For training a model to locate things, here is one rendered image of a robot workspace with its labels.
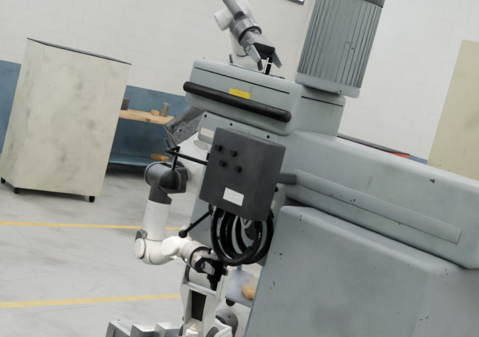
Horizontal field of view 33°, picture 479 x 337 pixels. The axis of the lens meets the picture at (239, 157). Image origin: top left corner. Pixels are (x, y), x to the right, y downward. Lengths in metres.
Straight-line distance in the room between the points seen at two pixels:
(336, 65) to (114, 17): 9.30
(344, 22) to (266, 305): 0.83
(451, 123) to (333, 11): 1.90
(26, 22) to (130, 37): 1.70
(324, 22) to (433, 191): 0.61
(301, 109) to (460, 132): 1.87
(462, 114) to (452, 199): 2.10
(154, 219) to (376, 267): 1.25
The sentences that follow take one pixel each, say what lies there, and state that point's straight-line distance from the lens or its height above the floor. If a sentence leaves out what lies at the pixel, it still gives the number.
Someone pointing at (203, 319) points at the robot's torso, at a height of 0.81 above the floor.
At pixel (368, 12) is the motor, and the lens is 2.38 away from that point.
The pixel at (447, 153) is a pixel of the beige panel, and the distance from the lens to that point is 4.15.
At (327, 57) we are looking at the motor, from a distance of 2.35.
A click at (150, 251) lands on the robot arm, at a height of 1.15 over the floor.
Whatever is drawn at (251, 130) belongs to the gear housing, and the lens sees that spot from 2.45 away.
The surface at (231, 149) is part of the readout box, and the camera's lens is 2.15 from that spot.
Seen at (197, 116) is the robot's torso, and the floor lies 1.66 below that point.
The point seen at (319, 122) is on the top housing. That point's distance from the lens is 2.45.
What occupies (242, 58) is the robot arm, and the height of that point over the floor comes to 1.93.
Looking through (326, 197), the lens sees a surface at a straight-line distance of 2.26.
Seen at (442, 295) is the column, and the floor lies 1.49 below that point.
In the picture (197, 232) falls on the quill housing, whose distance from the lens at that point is 2.60.
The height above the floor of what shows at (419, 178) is 1.74.
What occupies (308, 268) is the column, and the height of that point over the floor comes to 1.43.
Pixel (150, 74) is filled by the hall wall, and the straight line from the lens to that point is 12.09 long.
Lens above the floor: 1.90
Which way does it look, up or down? 6 degrees down
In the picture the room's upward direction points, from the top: 14 degrees clockwise
